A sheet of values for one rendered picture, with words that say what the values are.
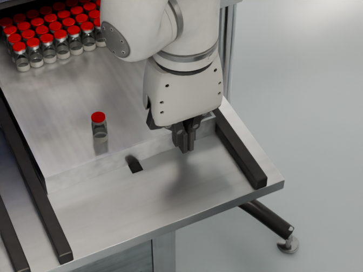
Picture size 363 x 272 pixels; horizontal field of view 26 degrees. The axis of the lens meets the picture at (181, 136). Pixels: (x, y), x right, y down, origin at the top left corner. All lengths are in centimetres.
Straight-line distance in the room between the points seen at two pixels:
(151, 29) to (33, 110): 42
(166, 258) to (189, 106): 92
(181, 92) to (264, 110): 145
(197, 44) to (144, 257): 100
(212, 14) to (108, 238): 33
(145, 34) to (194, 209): 32
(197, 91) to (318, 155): 135
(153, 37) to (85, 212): 32
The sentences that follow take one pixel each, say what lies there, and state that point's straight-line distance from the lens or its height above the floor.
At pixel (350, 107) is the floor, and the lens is 249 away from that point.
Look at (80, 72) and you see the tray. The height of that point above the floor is 88.
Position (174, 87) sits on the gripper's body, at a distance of 98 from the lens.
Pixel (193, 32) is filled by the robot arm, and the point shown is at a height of 115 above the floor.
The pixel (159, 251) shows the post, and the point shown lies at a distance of 187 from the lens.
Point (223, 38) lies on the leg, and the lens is 168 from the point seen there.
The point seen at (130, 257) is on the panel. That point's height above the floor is 21.
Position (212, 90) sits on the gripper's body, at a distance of 102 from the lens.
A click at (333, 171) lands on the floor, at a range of 230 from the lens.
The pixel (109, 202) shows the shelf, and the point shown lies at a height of 88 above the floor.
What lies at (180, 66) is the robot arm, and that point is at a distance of 95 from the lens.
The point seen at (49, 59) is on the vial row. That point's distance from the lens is 127.
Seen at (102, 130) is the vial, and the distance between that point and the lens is 113.
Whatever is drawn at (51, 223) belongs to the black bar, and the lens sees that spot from 104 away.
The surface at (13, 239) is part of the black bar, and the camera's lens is 104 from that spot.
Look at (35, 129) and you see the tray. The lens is 118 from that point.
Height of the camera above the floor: 173
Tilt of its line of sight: 47 degrees down
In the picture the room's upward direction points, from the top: straight up
